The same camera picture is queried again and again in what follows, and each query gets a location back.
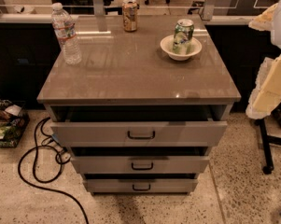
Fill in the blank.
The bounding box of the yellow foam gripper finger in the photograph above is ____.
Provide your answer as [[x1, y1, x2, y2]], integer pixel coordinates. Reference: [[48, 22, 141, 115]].
[[246, 56, 281, 119], [248, 3, 277, 31]]

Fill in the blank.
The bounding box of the green soda can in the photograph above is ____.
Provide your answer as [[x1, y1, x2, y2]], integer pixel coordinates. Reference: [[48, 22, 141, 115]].
[[173, 19, 194, 55]]

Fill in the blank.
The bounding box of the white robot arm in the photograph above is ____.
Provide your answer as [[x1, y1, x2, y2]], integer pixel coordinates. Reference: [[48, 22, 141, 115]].
[[246, 0, 281, 119]]

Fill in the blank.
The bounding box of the white paper bowl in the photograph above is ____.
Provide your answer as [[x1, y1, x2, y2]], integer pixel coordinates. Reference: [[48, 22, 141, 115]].
[[160, 35, 202, 61]]

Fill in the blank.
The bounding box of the gold soda can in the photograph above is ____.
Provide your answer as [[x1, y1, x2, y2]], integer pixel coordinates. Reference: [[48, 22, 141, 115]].
[[122, 0, 137, 32]]

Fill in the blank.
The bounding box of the black stand with wheel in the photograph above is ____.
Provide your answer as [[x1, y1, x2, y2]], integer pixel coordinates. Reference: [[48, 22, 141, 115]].
[[254, 119, 281, 175]]

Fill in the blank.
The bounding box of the top grey drawer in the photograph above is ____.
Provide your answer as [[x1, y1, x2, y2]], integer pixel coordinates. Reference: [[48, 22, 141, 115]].
[[51, 121, 227, 147]]

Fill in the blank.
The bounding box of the grey drawer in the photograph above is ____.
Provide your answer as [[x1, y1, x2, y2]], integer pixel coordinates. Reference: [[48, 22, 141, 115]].
[[51, 121, 227, 147], [72, 156, 209, 174], [84, 179, 198, 193]]

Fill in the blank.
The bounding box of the grey drawer cabinet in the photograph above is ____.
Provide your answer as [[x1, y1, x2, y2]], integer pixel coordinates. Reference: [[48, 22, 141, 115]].
[[37, 15, 240, 182]]

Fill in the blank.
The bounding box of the bottom grey drawer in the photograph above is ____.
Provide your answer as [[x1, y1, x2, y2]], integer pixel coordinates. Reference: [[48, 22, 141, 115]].
[[84, 179, 198, 193]]

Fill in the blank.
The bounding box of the clear plastic water bottle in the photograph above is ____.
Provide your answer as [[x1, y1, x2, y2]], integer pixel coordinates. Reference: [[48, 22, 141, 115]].
[[51, 3, 82, 64]]

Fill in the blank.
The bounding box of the middle grey drawer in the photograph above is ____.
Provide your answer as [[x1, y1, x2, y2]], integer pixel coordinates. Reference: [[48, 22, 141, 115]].
[[72, 156, 209, 174]]

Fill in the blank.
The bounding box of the box of snack packets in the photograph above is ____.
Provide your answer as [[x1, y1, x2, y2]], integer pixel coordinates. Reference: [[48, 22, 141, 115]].
[[0, 99, 30, 148]]

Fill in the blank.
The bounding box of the black floor cable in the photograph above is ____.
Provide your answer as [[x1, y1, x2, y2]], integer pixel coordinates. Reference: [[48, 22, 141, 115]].
[[17, 117, 90, 224]]

